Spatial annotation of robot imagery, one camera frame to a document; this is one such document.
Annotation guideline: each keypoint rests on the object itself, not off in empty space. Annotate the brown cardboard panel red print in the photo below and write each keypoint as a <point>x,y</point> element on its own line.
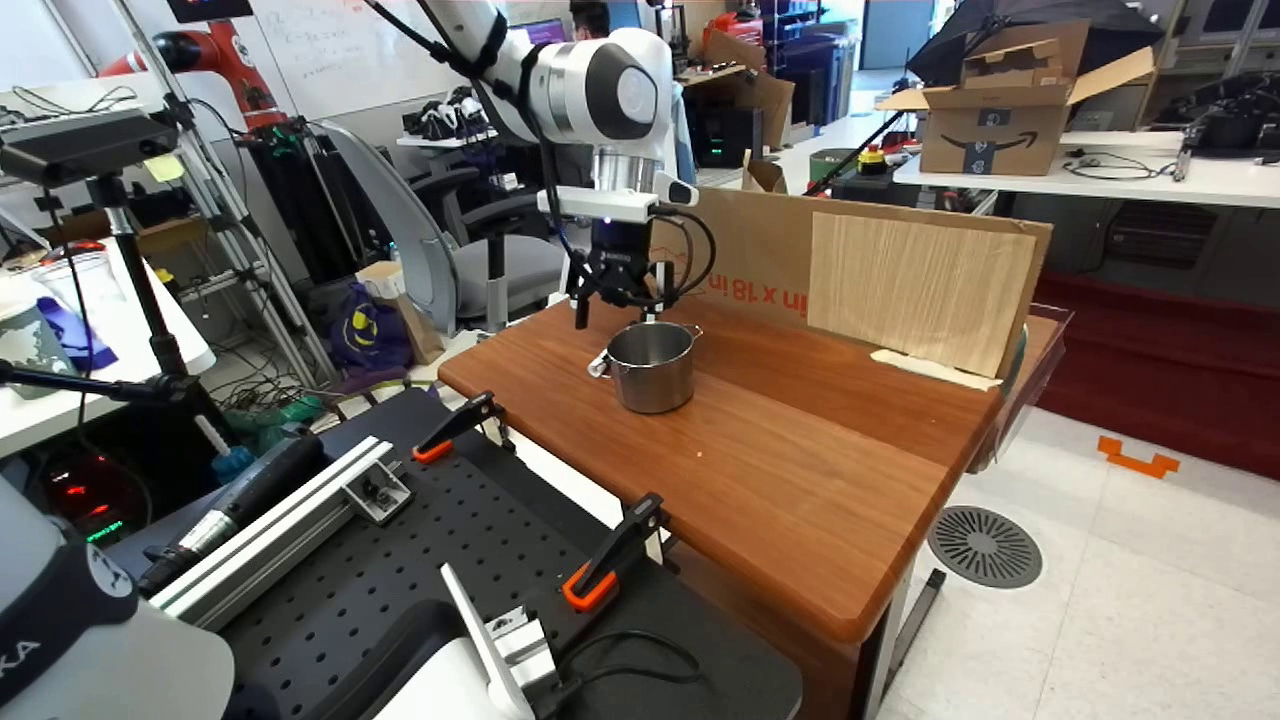
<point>745,245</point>

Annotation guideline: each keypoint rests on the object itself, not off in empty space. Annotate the grey mesh office chair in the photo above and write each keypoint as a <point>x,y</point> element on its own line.
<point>403,225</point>

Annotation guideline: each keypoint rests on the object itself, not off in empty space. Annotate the purple bag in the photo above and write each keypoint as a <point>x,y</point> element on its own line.
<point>367,333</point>

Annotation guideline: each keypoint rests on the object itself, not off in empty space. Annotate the white side table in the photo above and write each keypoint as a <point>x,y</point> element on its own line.
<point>42,413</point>

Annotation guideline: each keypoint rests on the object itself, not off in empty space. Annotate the black cylinder white tip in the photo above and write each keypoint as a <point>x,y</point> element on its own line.
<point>252,484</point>

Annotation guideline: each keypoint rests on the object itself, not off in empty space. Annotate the blue cloth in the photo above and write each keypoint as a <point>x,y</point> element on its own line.
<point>80,343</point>

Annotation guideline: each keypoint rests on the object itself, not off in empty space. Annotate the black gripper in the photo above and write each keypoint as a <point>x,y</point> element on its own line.
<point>626,248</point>

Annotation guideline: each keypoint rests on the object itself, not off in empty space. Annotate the aluminium extrusion rail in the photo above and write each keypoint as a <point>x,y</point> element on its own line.
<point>500,642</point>
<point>282,526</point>

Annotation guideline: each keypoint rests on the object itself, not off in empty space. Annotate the small steel pot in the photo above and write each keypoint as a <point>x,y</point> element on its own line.
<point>653,383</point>

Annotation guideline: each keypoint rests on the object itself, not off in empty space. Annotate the light plywood panel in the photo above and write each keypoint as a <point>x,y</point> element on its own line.
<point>923,285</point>

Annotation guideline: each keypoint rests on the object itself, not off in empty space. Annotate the round metal floor drain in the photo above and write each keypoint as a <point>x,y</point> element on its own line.
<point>985,546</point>

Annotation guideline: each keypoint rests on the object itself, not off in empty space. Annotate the white wrist mount plate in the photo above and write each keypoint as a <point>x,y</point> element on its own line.
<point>600,203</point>

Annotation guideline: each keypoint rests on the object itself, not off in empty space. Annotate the white office desk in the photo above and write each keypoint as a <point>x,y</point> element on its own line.
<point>1202,180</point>

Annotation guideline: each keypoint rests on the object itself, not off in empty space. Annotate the black tripod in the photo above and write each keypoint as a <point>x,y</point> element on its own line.
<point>171,391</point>

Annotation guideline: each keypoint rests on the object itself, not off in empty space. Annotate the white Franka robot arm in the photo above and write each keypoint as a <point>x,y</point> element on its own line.
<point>584,95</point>

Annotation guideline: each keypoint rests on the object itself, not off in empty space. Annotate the black device red lights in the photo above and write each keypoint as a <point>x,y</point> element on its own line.
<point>84,484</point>

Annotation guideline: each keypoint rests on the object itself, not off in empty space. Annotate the white navy cap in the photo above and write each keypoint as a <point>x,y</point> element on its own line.
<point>135,664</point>

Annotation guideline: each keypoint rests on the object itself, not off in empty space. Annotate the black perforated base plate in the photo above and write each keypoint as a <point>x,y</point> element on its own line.
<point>403,573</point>

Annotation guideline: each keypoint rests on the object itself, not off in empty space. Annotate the red machine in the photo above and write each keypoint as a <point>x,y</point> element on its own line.
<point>233,64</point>

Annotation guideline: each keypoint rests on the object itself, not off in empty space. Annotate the light wooden strip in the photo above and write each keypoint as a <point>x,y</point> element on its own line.
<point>935,371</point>

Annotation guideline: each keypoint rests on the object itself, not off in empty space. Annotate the open cardboard shipping box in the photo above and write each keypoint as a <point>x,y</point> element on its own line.
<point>995,141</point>

